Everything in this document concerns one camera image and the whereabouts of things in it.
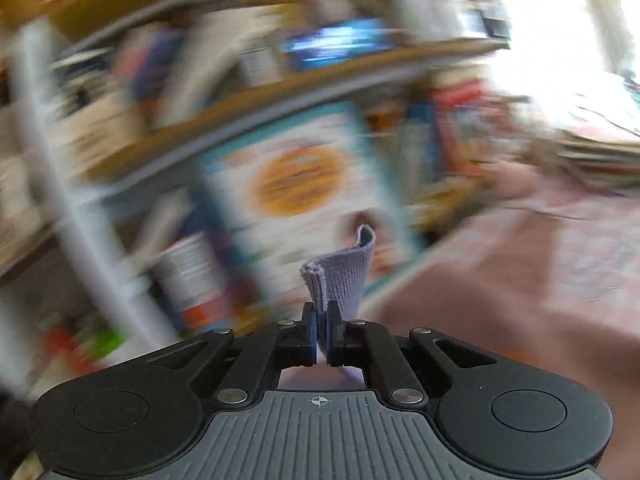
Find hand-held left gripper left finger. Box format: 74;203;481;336
147;304;320;407

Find purple and brown knit sweater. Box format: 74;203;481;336
277;225;377;391

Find pink checked tablecloth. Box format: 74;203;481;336
360;160;640;480

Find wooden shelf unit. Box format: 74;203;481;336
0;0;640;391

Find children's picture book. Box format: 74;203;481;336
197;102;426;306

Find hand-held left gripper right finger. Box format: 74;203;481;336
325;304;498;407

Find blue picture box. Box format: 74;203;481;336
281;19;397;70

